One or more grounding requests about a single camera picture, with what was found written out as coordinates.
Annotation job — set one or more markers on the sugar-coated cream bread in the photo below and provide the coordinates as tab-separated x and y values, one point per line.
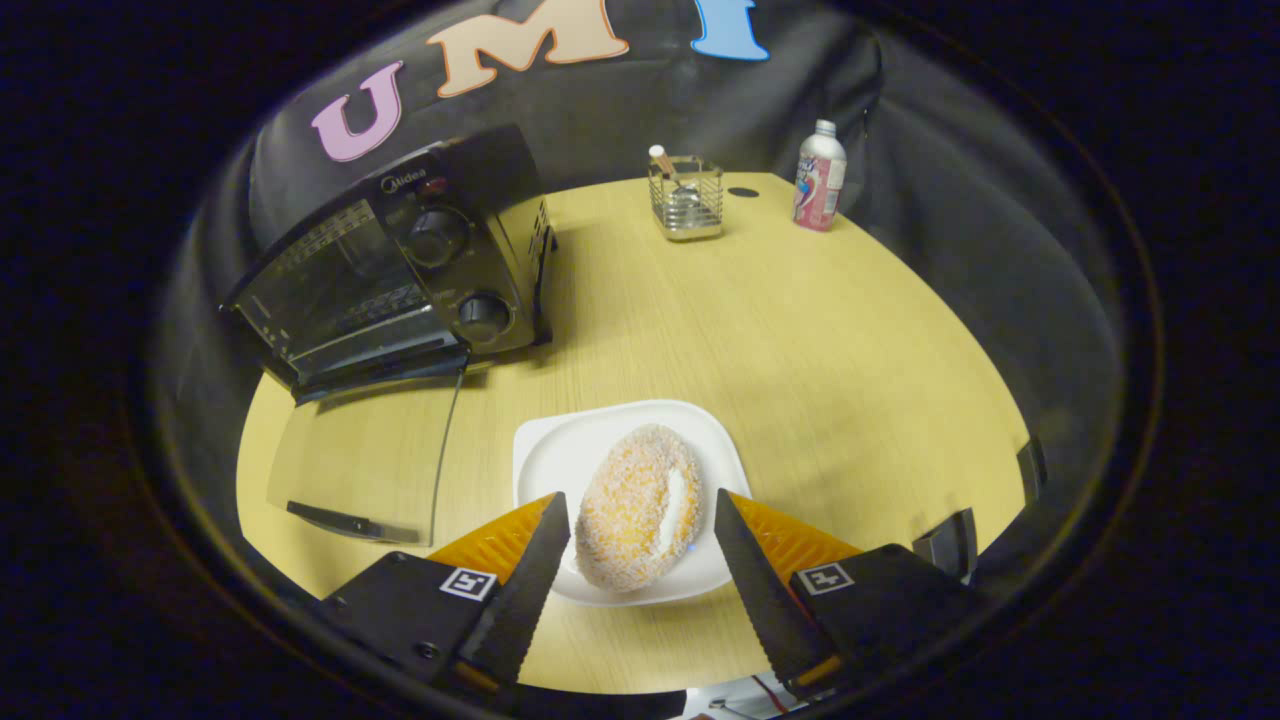
630	510

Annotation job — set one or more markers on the pink and white bottle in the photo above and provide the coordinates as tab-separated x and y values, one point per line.
819	185

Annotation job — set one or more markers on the black toaster oven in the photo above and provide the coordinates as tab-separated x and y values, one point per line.
470	270

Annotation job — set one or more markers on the white square plate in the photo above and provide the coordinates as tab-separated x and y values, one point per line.
560	450

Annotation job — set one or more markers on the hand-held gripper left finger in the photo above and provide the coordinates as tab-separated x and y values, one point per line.
520	590

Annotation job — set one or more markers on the black table clamp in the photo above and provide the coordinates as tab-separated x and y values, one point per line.
950	542
1032	470

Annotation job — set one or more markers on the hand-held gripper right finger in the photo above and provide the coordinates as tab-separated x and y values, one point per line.
765	590

